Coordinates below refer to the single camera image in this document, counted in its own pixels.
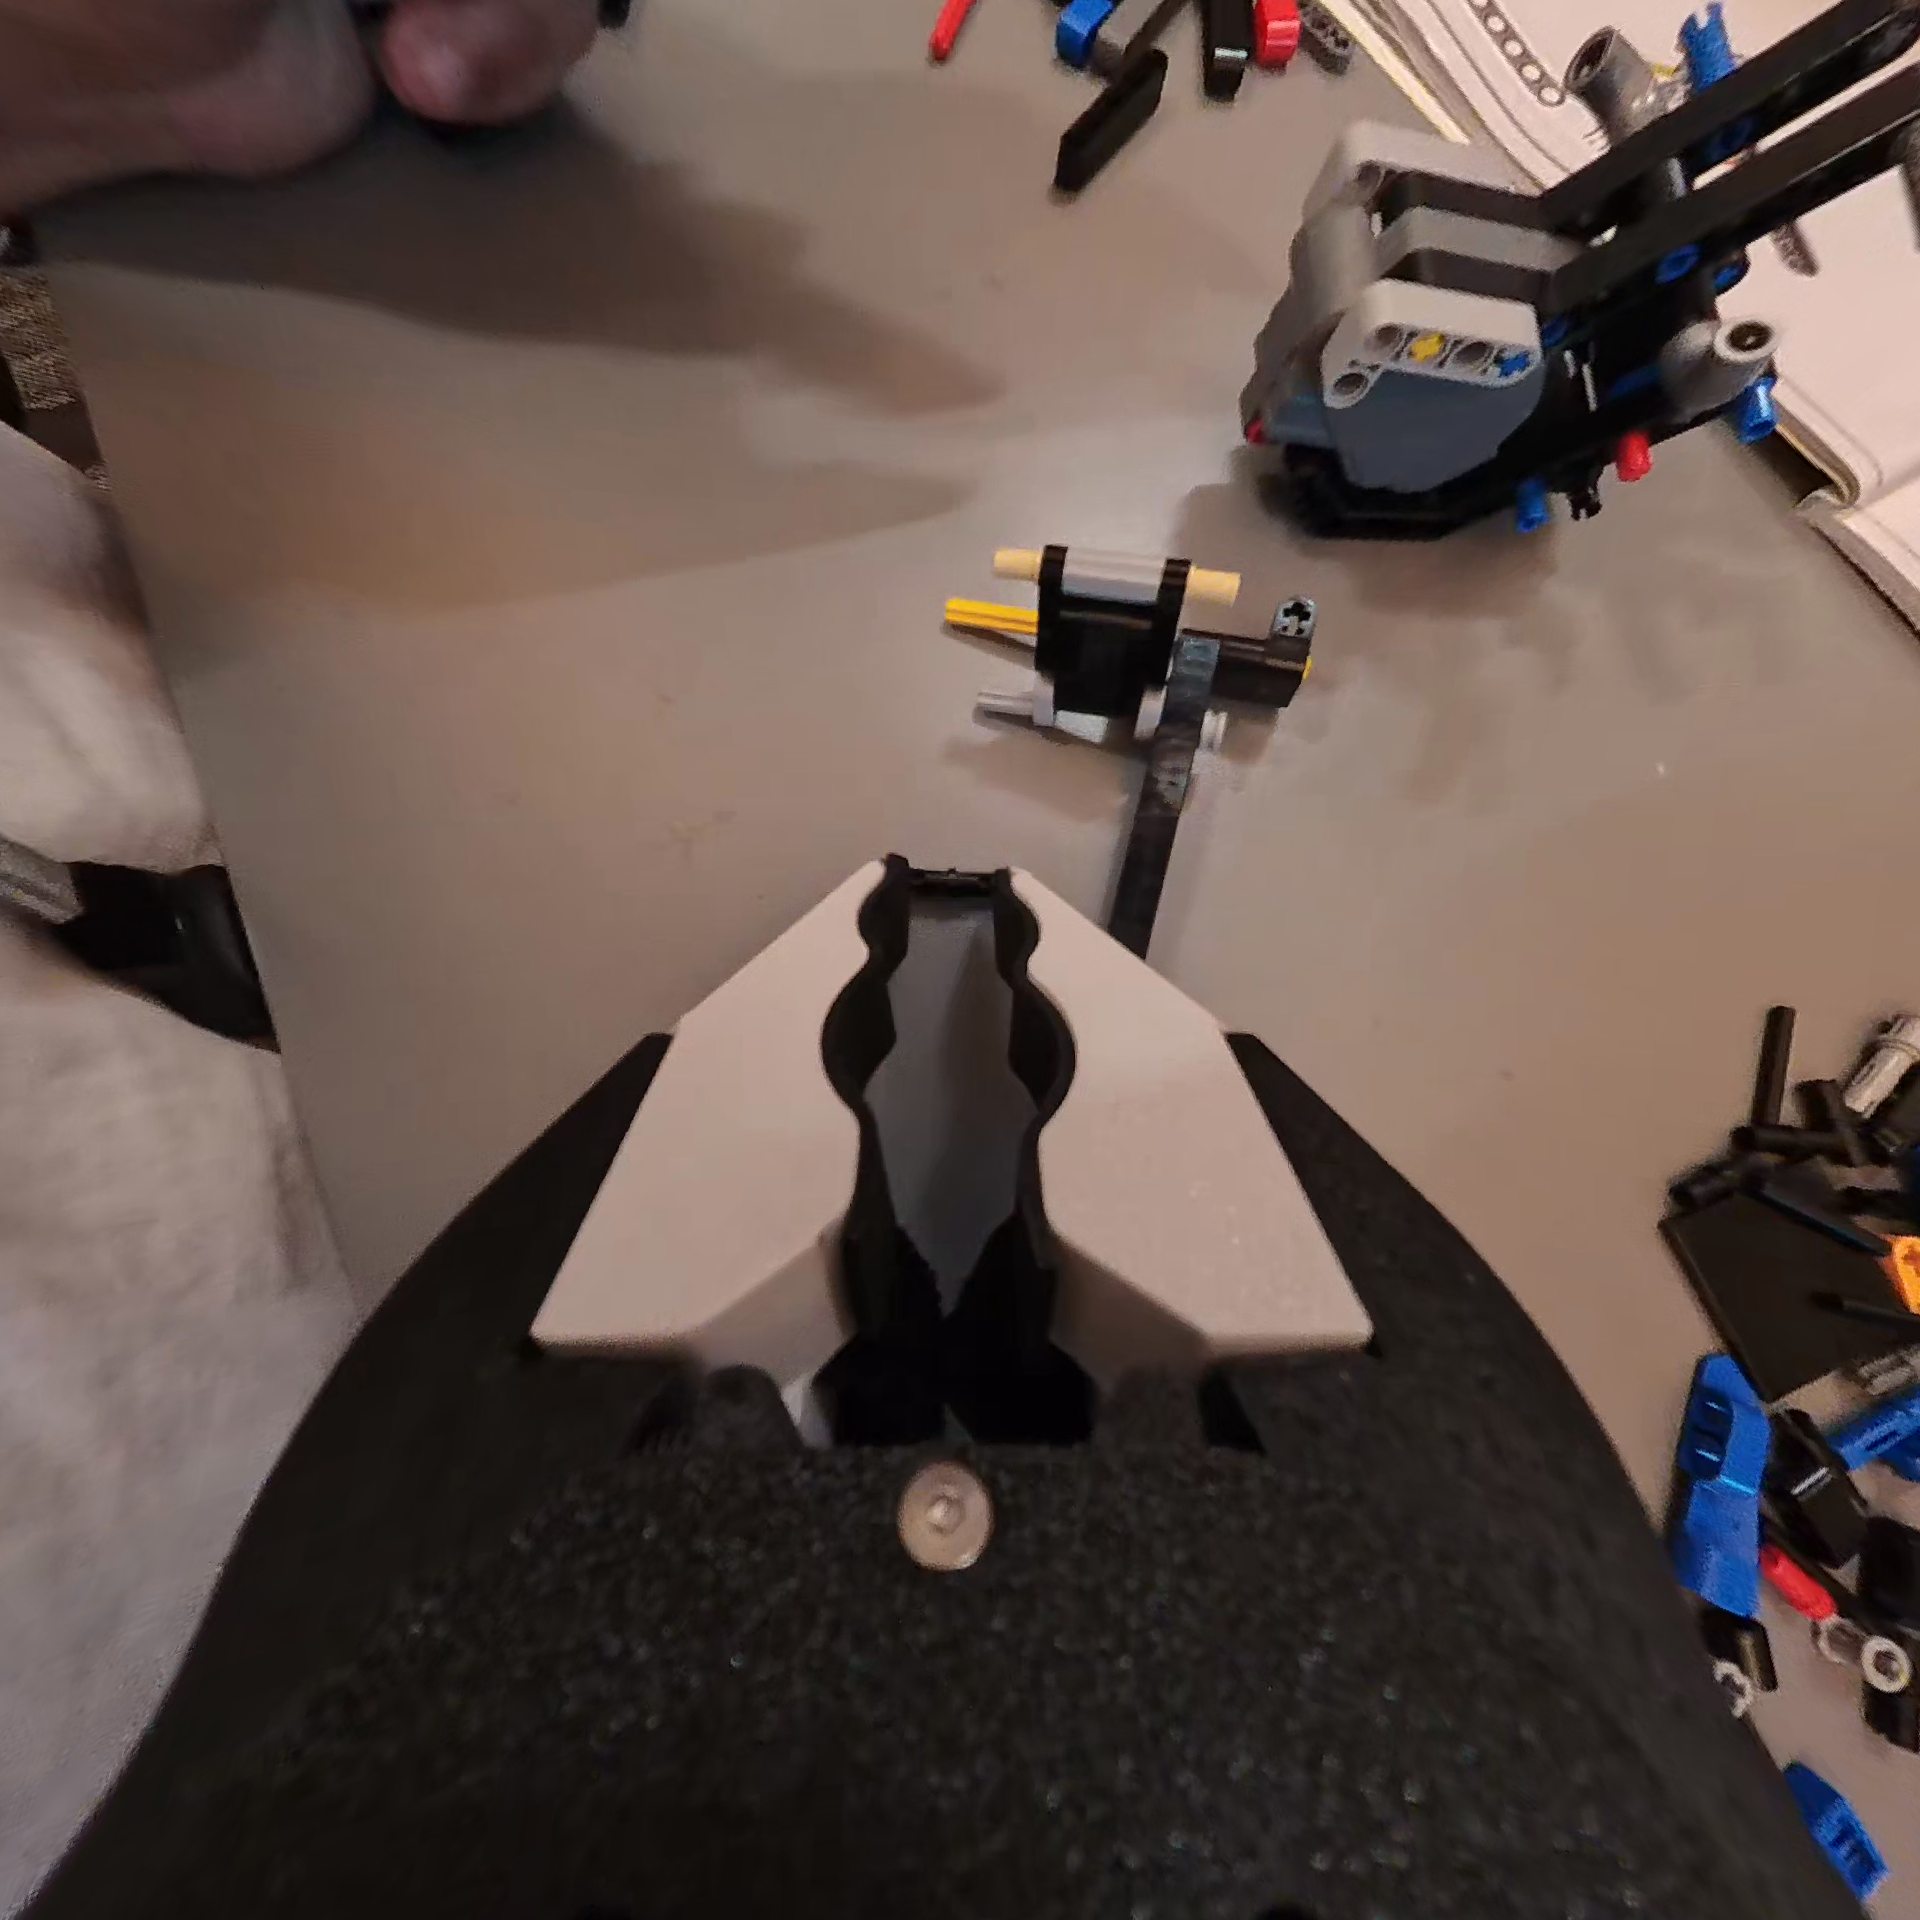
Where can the black lego beam assembly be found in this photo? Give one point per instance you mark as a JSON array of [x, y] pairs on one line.
[[1096, 644]]

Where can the pile of black blue pins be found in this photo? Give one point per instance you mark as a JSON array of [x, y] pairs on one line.
[[1779, 1066]]

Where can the person's white clothing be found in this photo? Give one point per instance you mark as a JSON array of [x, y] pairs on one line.
[[120, 1348]]

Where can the lego truck chassis assembly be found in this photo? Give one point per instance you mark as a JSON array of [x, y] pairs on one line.
[[1440, 404]]

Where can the small orange lego liftarm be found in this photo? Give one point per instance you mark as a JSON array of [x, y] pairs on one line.
[[1905, 1267]]

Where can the white lego instruction booklet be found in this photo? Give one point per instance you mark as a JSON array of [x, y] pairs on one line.
[[1869, 374]]

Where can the blue lego panel piece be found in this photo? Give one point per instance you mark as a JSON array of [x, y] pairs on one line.
[[1718, 1483]]

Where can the person's left hand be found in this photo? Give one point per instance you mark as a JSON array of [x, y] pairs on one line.
[[181, 76]]

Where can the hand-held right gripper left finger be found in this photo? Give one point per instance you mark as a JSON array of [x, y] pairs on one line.
[[705, 1184]]

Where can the glossy black object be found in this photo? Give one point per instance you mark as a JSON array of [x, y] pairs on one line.
[[181, 944]]

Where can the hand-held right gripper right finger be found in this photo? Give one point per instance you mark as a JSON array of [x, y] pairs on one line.
[[1185, 1184]]

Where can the black lego panel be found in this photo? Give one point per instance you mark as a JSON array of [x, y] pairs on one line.
[[1769, 1289]]

